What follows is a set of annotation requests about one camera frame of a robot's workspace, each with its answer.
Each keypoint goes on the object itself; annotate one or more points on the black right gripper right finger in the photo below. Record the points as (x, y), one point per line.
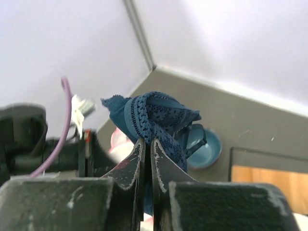
(174, 193)

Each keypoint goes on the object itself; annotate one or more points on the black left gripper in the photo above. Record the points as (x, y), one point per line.
(24, 147)

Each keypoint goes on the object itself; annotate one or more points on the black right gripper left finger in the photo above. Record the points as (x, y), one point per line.
(126, 205)

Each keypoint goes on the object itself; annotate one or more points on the white mesh laundry bag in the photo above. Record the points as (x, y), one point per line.
(121, 146)

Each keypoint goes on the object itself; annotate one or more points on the yellow and navy bra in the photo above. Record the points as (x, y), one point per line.
(156, 115)

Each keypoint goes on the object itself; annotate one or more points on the dark blue ceramic bowl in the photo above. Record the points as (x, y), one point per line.
(202, 146)

